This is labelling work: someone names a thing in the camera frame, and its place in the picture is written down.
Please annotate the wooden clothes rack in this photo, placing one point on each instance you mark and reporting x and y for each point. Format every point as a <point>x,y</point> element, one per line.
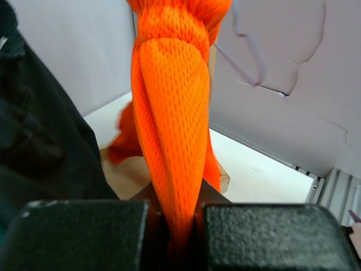
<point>130,176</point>

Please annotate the orange mesh shorts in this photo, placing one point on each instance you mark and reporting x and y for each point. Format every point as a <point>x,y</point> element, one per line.
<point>167,120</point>

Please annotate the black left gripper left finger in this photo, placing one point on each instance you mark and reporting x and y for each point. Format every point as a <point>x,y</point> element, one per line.
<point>84,235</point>

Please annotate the black shorts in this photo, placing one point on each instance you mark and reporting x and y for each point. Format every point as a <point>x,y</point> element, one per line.
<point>48,151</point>

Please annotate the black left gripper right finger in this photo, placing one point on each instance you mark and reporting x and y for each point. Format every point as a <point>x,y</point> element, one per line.
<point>275,236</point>

